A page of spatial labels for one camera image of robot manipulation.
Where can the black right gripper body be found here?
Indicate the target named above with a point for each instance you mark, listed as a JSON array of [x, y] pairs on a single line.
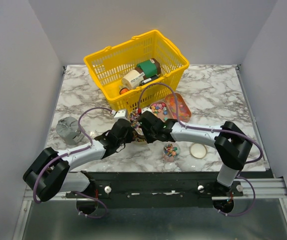
[[150, 134]]

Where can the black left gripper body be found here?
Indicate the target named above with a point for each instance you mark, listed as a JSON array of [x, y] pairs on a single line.
[[128, 139]]

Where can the pink tray pastel star candies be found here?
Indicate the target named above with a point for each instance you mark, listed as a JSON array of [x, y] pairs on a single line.
[[161, 110]]

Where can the pink tray translucent star candies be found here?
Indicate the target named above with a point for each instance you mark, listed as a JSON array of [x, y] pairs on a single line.
[[184, 112]]

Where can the beige tray swirl lollipops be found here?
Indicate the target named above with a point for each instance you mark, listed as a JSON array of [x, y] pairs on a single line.
[[138, 136]]

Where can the clear plastic candy jar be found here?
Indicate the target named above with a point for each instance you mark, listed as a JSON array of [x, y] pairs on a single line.
[[171, 152]]

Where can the black box package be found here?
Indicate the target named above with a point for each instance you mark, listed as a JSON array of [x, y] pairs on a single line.
[[148, 80]]

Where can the gold rimmed jar lid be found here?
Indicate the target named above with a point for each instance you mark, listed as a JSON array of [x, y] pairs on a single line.
[[198, 150]]

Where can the cream wrapped paper roll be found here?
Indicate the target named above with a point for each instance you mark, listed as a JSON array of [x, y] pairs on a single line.
[[132, 79]]

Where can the grey crumpled cloth lump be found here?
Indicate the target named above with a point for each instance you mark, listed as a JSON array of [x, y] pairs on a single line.
[[67, 128]]

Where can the yellow plastic shopping basket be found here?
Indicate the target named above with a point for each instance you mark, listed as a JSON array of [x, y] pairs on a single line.
[[108, 66]]

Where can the green wrapped brown package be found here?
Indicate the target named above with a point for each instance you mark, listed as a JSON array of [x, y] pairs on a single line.
[[150, 67]]

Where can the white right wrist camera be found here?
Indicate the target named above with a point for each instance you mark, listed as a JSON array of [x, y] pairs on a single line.
[[144, 109]]

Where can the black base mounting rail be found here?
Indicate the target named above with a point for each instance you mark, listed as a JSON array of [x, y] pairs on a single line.
[[158, 189]]

